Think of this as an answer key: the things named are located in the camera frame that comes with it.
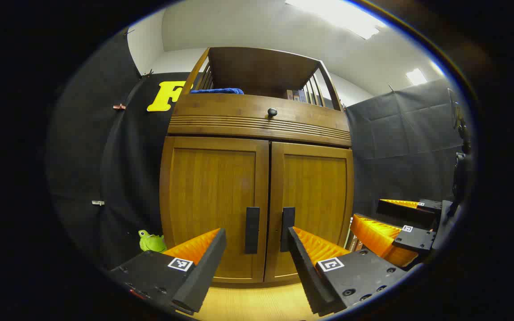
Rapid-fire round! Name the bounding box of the wooden double-door shoe cabinet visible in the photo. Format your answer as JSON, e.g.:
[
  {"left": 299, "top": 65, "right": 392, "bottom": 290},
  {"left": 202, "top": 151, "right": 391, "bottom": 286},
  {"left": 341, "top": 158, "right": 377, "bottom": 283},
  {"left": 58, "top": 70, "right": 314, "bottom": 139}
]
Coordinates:
[{"left": 159, "top": 46, "right": 355, "bottom": 284}]

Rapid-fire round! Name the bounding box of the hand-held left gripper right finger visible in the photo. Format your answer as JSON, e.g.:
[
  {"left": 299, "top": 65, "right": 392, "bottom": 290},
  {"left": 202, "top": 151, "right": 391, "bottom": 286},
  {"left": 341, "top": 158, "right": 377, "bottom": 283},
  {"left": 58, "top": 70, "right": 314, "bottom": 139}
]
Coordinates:
[{"left": 287, "top": 226, "right": 408, "bottom": 317}]

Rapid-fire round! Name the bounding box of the wooden cabinet door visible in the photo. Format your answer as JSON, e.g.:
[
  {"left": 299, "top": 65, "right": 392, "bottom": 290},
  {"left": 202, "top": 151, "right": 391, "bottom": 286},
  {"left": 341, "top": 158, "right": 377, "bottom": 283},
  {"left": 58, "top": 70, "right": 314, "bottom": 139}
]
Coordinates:
[
  {"left": 160, "top": 136, "right": 270, "bottom": 284},
  {"left": 264, "top": 142, "right": 355, "bottom": 282}
]

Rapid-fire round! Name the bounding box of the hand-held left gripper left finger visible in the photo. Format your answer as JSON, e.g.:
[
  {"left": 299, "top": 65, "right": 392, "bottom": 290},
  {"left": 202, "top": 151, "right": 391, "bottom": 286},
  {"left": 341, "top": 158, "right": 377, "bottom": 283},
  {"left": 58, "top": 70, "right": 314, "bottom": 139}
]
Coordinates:
[{"left": 109, "top": 228, "right": 227, "bottom": 315}]

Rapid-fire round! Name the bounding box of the black backdrop cloth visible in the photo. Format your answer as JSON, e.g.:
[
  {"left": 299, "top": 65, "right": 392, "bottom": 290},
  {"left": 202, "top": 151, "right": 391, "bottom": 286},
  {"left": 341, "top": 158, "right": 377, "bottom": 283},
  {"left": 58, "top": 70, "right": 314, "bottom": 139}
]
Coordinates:
[{"left": 45, "top": 27, "right": 472, "bottom": 272}]

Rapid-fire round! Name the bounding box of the blue cloth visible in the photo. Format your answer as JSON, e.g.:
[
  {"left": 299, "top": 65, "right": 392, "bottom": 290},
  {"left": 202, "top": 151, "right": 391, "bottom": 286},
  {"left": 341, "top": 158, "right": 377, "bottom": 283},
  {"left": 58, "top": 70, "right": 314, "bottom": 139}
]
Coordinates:
[{"left": 190, "top": 87, "right": 245, "bottom": 95}]

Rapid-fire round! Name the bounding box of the green frog toy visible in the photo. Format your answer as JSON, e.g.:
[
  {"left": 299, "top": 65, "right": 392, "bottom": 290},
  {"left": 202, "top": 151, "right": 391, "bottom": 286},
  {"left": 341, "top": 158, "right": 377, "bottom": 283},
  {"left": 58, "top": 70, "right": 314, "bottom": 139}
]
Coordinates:
[{"left": 139, "top": 230, "right": 167, "bottom": 253}]

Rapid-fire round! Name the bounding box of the small ceiling light panel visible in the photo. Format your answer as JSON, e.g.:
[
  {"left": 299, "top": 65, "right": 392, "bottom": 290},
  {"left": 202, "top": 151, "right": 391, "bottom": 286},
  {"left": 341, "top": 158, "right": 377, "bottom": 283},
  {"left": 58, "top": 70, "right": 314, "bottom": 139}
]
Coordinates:
[{"left": 406, "top": 68, "right": 428, "bottom": 86}]

